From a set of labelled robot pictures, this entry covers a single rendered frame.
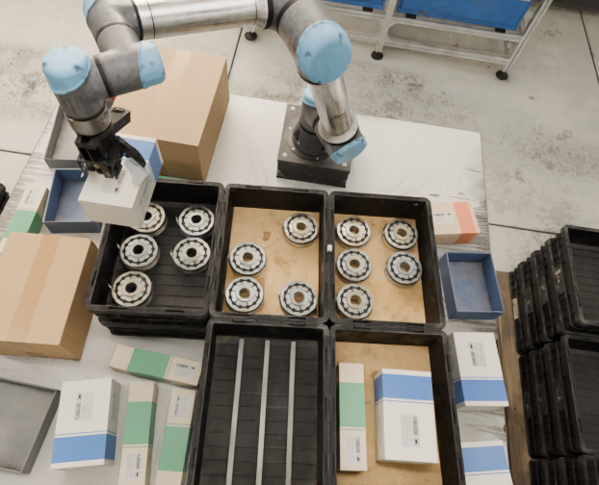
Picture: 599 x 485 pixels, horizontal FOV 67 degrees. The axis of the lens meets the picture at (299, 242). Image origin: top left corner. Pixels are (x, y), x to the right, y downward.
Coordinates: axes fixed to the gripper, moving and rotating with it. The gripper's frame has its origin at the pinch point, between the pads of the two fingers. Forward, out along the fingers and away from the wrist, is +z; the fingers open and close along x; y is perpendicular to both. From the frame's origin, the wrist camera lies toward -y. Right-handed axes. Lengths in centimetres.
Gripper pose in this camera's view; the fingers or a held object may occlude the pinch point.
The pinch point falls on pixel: (121, 174)
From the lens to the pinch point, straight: 116.3
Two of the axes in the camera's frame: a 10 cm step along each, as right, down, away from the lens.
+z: -0.8, 4.6, 8.8
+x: 9.9, 1.5, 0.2
